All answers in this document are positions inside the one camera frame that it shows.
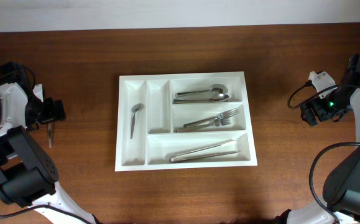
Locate metal fork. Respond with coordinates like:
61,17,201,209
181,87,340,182
174,119,231,133
183,108,239,128

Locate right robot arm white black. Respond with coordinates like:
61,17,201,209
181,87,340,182
273,53,360,224

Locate metal tablespoon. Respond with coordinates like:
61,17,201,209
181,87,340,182
175,84,228,98
173,93,230,104

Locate small metal teaspoon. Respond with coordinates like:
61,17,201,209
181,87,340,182
47,123,53,149
130,103,144,139

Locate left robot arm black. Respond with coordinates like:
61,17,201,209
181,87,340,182
0,62,99,223

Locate white plastic cutlery tray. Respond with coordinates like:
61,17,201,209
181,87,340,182
115,72,257,171

